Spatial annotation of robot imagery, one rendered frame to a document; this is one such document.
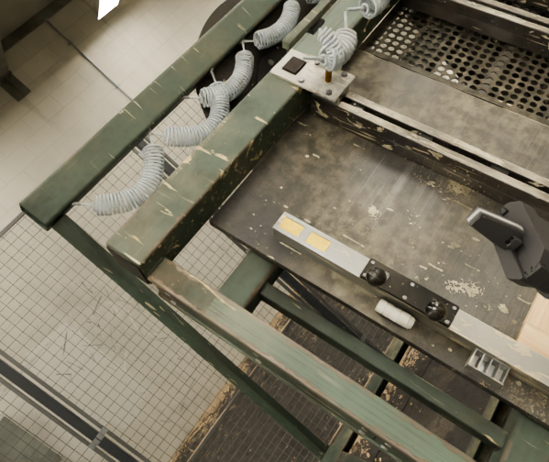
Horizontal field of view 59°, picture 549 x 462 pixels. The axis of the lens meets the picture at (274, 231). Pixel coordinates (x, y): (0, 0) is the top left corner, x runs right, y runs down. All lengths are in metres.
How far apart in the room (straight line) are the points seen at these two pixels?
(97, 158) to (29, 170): 4.21
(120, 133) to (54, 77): 4.51
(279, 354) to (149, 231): 0.37
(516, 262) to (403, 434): 0.44
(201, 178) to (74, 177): 0.53
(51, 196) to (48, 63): 4.68
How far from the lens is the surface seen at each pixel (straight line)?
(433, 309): 0.90
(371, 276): 0.91
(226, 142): 1.15
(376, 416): 0.94
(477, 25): 1.63
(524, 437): 1.10
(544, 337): 1.11
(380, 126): 1.23
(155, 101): 1.64
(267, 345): 0.96
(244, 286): 1.10
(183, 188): 1.09
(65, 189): 1.52
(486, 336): 1.04
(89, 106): 5.96
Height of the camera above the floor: 1.91
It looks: 12 degrees down
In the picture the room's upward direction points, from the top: 47 degrees counter-clockwise
